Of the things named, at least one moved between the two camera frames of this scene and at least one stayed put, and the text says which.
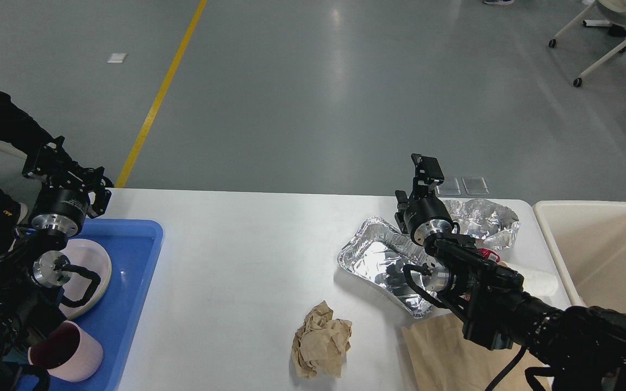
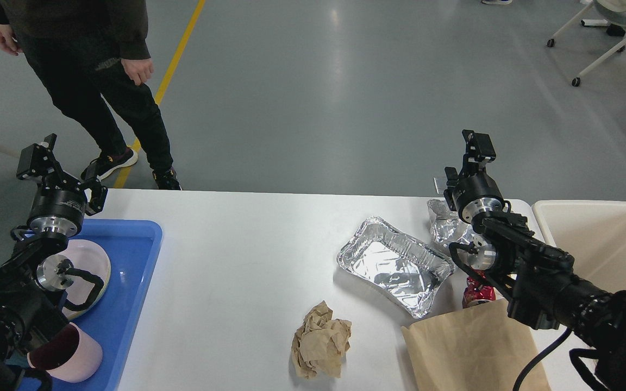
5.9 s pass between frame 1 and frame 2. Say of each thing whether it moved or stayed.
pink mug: stayed
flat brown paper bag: stayed
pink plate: stayed
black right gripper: moved
